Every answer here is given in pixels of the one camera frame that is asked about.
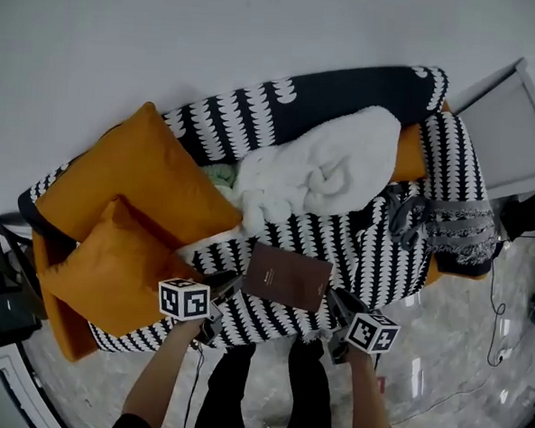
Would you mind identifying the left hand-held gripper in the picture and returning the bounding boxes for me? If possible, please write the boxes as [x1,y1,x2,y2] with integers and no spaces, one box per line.
[154,265,248,349]

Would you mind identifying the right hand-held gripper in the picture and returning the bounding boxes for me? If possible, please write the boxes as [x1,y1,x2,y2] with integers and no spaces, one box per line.
[322,285,404,369]

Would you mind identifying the brown notebook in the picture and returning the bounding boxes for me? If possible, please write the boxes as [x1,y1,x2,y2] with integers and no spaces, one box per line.
[241,241,336,314]

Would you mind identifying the orange sofa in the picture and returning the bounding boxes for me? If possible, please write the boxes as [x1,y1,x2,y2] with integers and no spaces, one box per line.
[23,74,501,388]

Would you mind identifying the person's left forearm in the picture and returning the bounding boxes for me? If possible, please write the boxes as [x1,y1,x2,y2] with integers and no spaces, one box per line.
[121,315,203,428]

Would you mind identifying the person's right forearm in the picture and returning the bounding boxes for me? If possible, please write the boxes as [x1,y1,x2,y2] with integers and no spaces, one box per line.
[339,349,400,428]

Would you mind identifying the person's black trousers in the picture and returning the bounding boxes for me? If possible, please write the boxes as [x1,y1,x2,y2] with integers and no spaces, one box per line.
[190,328,341,428]

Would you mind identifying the orange cushion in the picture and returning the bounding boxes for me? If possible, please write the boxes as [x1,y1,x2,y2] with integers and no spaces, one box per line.
[33,190,206,343]
[32,95,251,257]

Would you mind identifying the grey knotted scarf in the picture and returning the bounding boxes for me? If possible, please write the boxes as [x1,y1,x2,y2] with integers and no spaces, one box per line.
[384,184,434,251]

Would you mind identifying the pale green cloth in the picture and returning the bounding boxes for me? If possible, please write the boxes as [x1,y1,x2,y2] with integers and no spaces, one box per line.
[199,161,241,197]

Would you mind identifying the grey fringed throw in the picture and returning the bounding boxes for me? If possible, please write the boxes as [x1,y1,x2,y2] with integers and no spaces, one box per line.
[421,195,504,270]

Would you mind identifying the white fluffy blanket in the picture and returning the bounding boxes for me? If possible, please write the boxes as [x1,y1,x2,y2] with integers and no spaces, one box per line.
[173,93,404,274]

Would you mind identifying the person's dark shirt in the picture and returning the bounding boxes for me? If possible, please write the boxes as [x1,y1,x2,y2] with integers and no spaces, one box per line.
[105,410,158,428]

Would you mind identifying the dark round chair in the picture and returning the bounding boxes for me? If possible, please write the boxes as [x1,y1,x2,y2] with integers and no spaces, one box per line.
[0,212,55,321]

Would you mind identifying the white vanity cabinet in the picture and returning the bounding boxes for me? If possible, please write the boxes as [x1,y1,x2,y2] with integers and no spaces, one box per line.
[442,51,535,204]

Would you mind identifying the left hand-held gripper cable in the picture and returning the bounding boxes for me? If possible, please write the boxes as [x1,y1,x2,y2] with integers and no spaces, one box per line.
[183,341,208,428]

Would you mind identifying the black floor cable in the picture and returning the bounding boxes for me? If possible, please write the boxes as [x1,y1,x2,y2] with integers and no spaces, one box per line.
[484,242,533,369]

